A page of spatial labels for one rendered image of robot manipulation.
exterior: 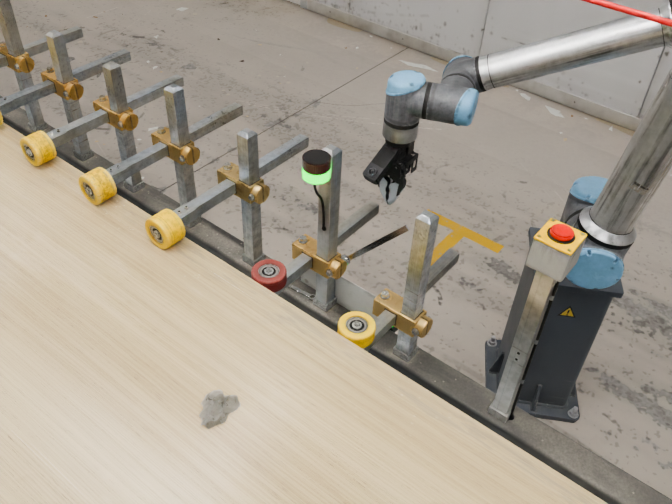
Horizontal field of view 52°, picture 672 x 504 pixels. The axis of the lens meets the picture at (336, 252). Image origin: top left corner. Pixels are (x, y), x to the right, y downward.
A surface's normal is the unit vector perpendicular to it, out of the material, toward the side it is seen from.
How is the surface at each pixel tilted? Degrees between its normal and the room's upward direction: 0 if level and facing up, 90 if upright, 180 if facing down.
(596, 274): 95
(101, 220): 0
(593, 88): 90
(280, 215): 0
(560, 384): 90
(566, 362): 90
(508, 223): 0
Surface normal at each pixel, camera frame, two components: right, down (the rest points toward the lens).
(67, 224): 0.04, -0.74
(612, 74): -0.62, 0.50
